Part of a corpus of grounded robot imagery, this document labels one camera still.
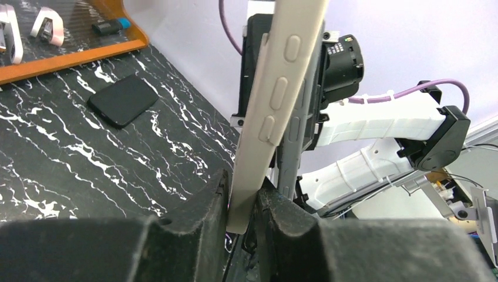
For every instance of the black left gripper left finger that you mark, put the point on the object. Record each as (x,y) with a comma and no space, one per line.
(187,244)

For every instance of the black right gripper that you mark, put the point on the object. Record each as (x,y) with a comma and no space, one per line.
(340,70)

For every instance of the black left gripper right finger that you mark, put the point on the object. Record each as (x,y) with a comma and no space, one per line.
(293,245)

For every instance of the pink phone case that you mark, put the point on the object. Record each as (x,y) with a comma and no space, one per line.
(283,59)

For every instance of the black remote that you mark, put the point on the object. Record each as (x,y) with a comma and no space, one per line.
(122,102)

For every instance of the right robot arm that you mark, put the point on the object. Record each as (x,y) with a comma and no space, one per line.
(411,130)

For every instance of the black blue marker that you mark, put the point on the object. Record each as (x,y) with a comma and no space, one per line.
(111,26)

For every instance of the orange wooden shelf rack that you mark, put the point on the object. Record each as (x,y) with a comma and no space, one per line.
(81,44)

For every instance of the pink white clip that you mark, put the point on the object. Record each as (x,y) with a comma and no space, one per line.
(48,26)

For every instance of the aluminium frame rail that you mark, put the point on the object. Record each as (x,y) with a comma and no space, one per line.
(485,132)

